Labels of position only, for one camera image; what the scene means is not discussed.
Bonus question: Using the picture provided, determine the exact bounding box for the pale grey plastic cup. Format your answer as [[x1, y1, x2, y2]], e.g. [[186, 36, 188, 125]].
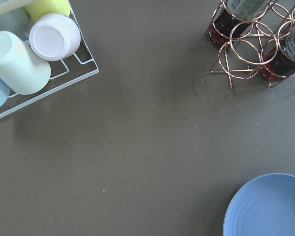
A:
[[0, 7, 30, 36]]

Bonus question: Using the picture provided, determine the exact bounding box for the yellow green plastic cup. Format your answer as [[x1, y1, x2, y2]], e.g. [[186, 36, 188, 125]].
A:
[[26, 0, 71, 22]]

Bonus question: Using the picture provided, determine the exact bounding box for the copper wire bottle rack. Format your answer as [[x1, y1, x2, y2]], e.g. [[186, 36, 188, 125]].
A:
[[206, 0, 295, 90]]

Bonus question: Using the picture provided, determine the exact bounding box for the white plastic cup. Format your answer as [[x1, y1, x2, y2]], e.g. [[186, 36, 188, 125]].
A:
[[29, 13, 81, 61]]

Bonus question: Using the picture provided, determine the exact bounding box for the blue plate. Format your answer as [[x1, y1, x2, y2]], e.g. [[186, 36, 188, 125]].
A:
[[222, 173, 295, 236]]

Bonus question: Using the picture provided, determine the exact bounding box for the dark tea bottle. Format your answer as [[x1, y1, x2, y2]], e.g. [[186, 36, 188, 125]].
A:
[[208, 0, 268, 46], [260, 26, 295, 83]]

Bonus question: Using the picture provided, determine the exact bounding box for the white wire cup rack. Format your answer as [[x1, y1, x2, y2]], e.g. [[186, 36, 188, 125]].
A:
[[0, 7, 99, 118]]

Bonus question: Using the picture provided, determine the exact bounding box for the mint green plastic cup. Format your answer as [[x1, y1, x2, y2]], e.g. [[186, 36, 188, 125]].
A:
[[0, 31, 51, 95]]

